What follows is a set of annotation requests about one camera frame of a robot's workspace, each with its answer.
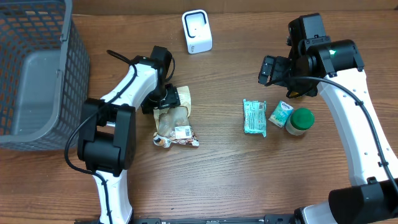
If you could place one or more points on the teal tissue pack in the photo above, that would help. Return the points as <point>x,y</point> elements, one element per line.
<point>281,114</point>

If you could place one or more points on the white barcode scanner stand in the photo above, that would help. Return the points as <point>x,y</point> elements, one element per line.
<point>196,27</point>

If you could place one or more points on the dark grey plastic basket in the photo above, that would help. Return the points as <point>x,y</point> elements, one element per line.
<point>44,74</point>

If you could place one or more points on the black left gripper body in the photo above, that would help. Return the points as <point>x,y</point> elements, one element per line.
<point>166,97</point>

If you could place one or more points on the teal snack packet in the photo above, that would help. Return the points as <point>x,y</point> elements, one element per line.
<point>254,117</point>

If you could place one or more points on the brown snack bag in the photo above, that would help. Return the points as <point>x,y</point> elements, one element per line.
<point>173,125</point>

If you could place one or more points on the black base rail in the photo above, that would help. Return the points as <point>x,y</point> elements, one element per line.
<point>266,219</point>

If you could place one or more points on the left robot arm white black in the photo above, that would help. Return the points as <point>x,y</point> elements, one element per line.
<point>107,132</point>

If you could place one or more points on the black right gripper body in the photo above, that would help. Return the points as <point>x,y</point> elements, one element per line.
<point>270,70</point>

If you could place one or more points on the green lid jar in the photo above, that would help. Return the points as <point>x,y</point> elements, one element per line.
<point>300,121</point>

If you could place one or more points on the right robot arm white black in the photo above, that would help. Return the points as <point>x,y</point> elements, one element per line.
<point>316,65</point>

